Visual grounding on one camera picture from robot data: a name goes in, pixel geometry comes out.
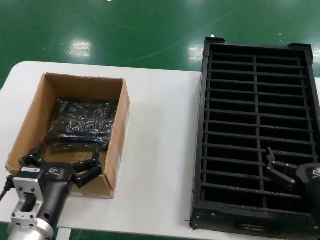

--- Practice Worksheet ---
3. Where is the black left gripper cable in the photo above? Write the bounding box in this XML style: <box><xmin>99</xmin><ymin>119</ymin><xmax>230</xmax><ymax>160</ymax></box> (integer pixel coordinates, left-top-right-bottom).
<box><xmin>0</xmin><ymin>175</ymin><xmax>14</xmax><ymax>201</ymax></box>

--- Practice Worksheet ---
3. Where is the black slotted container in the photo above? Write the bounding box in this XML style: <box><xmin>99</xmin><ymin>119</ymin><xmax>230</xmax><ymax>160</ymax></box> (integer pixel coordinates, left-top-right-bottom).
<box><xmin>189</xmin><ymin>36</ymin><xmax>320</xmax><ymax>237</ymax></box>

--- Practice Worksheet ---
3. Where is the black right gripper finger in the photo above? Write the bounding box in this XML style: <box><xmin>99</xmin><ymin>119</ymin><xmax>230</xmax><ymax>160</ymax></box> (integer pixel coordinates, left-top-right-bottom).
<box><xmin>264</xmin><ymin>146</ymin><xmax>298</xmax><ymax>192</ymax></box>

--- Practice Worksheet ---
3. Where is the brown cardboard box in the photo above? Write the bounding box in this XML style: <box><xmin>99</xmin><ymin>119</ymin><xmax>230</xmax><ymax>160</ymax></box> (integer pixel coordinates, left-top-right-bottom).
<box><xmin>5</xmin><ymin>72</ymin><xmax>131</xmax><ymax>200</ymax></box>

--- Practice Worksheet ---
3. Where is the dark graphics card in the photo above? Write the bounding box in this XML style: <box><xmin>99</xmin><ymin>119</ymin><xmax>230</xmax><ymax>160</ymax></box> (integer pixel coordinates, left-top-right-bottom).
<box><xmin>58</xmin><ymin>99</ymin><xmax>117</xmax><ymax>125</ymax></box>

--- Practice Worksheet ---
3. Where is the bagged graphics card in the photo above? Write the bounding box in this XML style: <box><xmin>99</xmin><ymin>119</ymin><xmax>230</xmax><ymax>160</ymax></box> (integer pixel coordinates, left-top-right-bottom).
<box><xmin>44</xmin><ymin>121</ymin><xmax>112</xmax><ymax>152</ymax></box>

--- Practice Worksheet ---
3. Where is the white table leg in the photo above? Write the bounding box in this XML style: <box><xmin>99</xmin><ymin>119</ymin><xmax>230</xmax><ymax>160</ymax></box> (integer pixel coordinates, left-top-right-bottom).
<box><xmin>56</xmin><ymin>221</ymin><xmax>73</xmax><ymax>240</ymax></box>

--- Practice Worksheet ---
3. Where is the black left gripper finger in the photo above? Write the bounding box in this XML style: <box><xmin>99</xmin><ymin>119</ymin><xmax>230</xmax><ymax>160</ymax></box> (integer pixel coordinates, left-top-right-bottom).
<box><xmin>72</xmin><ymin>145</ymin><xmax>103</xmax><ymax>189</ymax></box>
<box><xmin>18</xmin><ymin>144</ymin><xmax>45</xmax><ymax>169</ymax></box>

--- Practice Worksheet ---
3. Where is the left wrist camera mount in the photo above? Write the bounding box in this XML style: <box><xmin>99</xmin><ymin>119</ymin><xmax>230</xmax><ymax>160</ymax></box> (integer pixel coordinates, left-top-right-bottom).
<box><xmin>11</xmin><ymin>166</ymin><xmax>45</xmax><ymax>229</ymax></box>

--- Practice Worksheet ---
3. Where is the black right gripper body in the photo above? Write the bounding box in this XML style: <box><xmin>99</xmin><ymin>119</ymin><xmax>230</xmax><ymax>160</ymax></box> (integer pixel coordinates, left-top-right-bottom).
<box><xmin>295</xmin><ymin>161</ymin><xmax>320</xmax><ymax>216</ymax></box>

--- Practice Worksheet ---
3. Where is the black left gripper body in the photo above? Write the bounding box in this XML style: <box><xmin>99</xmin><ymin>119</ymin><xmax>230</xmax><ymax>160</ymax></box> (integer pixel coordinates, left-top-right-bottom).
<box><xmin>37</xmin><ymin>159</ymin><xmax>77</xmax><ymax>227</ymax></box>

